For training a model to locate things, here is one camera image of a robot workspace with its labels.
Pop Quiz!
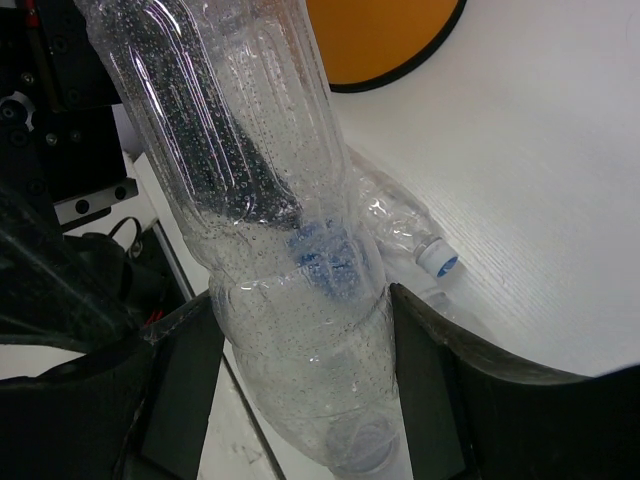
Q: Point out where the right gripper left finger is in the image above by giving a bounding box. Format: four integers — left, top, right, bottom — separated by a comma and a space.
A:
1, 293, 224, 479

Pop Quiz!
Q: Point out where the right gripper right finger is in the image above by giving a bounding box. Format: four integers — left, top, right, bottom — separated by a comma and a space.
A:
390, 284, 639, 479

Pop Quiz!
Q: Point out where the orange cylindrical bin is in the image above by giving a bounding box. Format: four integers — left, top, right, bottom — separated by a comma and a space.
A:
306, 0, 466, 94

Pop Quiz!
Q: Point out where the clear bottle upper left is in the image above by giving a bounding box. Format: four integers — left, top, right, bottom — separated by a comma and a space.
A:
349, 149, 458, 309

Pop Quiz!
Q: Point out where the blue label plastic bottle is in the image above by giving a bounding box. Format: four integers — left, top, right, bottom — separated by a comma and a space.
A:
286, 220, 379, 301

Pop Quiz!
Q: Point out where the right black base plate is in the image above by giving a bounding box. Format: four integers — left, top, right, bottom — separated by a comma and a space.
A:
1, 1, 185, 352

